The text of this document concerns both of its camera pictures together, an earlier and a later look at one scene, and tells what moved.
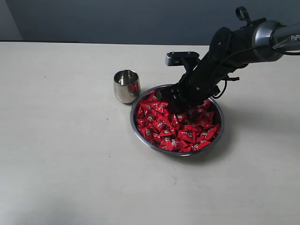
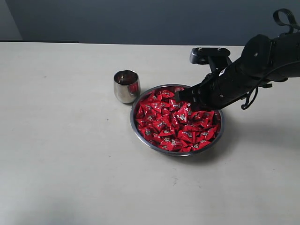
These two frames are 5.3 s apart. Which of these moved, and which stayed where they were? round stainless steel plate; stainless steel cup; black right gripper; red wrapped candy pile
Moved: black right gripper
Stayed: round stainless steel plate; stainless steel cup; red wrapped candy pile
